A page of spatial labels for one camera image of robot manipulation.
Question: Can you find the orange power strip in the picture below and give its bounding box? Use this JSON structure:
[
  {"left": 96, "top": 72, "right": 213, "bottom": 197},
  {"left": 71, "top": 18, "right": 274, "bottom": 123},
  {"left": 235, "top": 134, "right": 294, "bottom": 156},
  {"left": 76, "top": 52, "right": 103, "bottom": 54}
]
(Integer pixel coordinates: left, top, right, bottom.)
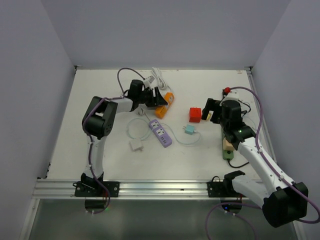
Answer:
[{"left": 154, "top": 92, "right": 175, "bottom": 119}]

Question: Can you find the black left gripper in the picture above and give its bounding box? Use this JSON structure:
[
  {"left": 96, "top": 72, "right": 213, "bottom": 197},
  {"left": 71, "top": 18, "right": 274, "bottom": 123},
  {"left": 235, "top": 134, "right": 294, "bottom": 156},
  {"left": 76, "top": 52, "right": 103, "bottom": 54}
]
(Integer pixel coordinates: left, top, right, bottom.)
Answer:
[{"left": 137, "top": 87, "right": 167, "bottom": 108}]

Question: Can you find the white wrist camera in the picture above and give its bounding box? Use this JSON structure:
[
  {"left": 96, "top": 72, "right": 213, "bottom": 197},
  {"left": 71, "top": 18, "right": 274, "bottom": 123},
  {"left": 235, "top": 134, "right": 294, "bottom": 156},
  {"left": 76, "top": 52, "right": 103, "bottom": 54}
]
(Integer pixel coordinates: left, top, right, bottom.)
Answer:
[
  {"left": 222, "top": 87, "right": 240, "bottom": 102},
  {"left": 143, "top": 75, "right": 155, "bottom": 89}
]

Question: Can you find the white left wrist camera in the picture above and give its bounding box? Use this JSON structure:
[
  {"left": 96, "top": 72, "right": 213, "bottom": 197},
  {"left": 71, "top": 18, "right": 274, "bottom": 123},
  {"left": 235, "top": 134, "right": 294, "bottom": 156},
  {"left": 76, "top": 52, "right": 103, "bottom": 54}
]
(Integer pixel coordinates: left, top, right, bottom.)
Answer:
[{"left": 143, "top": 75, "right": 155, "bottom": 89}]

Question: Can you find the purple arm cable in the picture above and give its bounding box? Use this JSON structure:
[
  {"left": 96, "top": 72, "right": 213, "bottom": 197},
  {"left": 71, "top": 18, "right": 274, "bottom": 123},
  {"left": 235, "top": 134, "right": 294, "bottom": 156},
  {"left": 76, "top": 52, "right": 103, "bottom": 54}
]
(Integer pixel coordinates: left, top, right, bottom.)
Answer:
[
  {"left": 82, "top": 67, "right": 146, "bottom": 216},
  {"left": 204, "top": 86, "right": 320, "bottom": 240}
]

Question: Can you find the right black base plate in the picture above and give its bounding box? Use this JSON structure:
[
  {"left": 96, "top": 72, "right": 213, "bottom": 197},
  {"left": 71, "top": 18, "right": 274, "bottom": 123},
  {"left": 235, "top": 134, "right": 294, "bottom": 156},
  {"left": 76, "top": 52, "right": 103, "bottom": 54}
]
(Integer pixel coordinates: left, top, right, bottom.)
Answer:
[{"left": 206, "top": 181, "right": 251, "bottom": 198}]

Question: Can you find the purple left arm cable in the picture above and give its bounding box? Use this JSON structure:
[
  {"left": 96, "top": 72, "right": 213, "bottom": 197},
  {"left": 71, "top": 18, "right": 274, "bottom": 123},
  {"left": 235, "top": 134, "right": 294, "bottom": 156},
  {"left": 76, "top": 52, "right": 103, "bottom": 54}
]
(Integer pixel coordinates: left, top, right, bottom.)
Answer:
[{"left": 82, "top": 67, "right": 146, "bottom": 216}]

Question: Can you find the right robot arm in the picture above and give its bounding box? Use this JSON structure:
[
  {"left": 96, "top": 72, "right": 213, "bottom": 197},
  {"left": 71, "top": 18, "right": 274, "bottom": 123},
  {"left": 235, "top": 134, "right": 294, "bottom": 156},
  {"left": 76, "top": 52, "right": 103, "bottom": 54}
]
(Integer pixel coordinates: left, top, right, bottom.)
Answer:
[{"left": 202, "top": 98, "right": 309, "bottom": 228}]

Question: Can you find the aluminium front rail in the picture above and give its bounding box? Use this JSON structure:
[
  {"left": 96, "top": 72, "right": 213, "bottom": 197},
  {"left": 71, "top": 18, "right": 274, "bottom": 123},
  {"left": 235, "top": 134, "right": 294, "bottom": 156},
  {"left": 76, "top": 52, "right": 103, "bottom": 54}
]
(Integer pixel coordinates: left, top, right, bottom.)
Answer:
[{"left": 32, "top": 177, "right": 296, "bottom": 201}]

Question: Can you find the beige cube adapter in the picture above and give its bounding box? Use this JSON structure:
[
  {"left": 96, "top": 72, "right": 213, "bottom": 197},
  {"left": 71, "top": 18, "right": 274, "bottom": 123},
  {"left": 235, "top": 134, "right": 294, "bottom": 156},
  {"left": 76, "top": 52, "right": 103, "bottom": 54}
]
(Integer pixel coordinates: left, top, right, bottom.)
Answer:
[{"left": 222, "top": 137, "right": 235, "bottom": 152}]

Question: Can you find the white cord bundle purple strip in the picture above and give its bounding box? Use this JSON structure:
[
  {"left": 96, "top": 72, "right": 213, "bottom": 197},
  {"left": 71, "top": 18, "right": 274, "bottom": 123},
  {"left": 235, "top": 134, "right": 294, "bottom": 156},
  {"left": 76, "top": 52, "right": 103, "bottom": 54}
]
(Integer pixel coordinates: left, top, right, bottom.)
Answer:
[{"left": 134, "top": 104, "right": 151, "bottom": 122}]

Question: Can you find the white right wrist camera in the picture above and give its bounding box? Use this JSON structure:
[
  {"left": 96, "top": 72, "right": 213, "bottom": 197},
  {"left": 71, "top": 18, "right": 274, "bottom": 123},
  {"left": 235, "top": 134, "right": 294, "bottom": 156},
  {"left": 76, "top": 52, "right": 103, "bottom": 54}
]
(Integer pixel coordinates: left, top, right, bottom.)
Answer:
[{"left": 222, "top": 87, "right": 240, "bottom": 102}]

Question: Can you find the white charger plug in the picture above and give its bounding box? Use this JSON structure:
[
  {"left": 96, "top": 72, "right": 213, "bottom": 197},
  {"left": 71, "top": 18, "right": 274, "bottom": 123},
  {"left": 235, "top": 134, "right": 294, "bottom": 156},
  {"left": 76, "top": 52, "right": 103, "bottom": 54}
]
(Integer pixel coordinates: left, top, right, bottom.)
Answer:
[{"left": 129, "top": 138, "right": 144, "bottom": 152}]

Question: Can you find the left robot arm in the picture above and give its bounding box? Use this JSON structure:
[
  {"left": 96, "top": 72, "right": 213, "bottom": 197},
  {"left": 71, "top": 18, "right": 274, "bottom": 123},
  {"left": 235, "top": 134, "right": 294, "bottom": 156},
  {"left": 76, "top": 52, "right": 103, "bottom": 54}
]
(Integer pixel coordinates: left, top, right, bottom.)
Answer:
[{"left": 73, "top": 79, "right": 168, "bottom": 198}]

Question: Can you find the yellow plug adapter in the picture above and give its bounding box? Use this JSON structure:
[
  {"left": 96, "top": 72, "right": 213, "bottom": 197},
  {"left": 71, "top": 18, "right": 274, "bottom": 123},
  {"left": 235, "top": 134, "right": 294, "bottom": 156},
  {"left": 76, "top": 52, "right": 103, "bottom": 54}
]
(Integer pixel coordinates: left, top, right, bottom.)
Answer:
[{"left": 206, "top": 112, "right": 212, "bottom": 121}]

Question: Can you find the purple power strip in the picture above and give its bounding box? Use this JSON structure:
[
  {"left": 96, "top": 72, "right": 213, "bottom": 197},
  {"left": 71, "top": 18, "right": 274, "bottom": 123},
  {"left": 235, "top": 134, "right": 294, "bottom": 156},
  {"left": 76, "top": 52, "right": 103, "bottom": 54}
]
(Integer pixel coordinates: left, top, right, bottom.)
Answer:
[{"left": 148, "top": 119, "right": 172, "bottom": 148}]

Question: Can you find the teal charger plug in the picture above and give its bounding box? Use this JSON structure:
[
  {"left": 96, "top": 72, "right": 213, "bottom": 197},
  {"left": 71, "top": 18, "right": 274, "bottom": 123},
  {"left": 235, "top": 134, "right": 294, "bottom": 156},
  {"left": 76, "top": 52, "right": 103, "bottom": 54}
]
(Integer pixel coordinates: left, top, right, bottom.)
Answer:
[{"left": 182, "top": 124, "right": 197, "bottom": 135}]

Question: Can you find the black power cord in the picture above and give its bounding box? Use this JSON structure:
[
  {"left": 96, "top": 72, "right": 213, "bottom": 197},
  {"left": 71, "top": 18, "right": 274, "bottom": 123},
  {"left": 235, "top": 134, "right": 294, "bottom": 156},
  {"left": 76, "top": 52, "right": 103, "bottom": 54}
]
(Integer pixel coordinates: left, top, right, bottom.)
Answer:
[{"left": 220, "top": 88, "right": 253, "bottom": 169}]

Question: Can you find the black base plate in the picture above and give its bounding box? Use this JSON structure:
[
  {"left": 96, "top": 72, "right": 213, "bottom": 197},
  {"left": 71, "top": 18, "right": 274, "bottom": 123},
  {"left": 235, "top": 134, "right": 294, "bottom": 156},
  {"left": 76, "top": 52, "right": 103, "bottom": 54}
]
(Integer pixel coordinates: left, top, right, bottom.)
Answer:
[
  {"left": 206, "top": 181, "right": 251, "bottom": 198},
  {"left": 72, "top": 181, "right": 120, "bottom": 198}
]

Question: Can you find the red cube socket adapter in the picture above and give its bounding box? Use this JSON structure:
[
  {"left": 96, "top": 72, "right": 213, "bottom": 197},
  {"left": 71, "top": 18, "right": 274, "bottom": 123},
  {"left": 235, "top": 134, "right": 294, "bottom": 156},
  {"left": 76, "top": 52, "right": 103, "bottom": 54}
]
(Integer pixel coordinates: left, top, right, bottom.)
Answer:
[{"left": 188, "top": 107, "right": 202, "bottom": 123}]

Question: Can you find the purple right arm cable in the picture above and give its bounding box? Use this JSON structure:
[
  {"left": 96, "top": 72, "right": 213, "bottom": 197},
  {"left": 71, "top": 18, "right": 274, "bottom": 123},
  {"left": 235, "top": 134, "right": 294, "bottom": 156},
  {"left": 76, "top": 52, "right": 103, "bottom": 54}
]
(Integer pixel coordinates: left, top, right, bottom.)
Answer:
[{"left": 204, "top": 86, "right": 320, "bottom": 240}]

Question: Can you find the green power strip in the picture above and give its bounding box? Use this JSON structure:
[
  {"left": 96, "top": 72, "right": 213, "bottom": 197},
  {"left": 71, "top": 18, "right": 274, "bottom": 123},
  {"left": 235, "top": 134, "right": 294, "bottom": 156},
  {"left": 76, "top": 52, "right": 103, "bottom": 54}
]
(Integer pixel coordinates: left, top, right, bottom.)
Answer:
[{"left": 221, "top": 129, "right": 235, "bottom": 161}]

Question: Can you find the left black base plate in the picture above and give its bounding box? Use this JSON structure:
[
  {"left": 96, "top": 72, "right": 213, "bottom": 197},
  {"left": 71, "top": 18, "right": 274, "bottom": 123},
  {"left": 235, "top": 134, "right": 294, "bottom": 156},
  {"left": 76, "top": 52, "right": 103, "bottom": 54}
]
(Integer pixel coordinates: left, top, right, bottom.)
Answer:
[{"left": 72, "top": 181, "right": 120, "bottom": 198}]

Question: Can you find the white cord bundle orange strip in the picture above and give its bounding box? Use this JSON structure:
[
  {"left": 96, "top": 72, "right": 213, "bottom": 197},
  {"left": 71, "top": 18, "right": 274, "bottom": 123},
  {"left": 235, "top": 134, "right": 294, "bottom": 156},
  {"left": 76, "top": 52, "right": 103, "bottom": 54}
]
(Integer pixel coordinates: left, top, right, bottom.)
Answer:
[{"left": 151, "top": 67, "right": 174, "bottom": 93}]

